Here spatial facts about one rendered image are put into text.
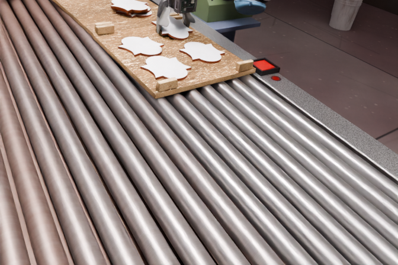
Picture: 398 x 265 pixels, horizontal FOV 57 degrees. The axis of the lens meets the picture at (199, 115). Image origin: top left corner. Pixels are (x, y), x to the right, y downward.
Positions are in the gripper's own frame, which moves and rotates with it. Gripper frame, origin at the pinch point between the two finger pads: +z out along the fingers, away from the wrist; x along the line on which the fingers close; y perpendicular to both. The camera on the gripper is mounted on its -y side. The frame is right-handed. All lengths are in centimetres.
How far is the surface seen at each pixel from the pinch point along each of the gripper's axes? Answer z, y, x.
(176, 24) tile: -1.1, -0.7, 2.2
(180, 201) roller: 1, 64, -38
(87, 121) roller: 2, 34, -44
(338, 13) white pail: 78, -132, 321
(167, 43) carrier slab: 0.9, 7.5, -6.4
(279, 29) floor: 98, -153, 252
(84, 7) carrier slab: 3.0, -31.6, -18.6
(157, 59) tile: -0.2, 17.7, -16.0
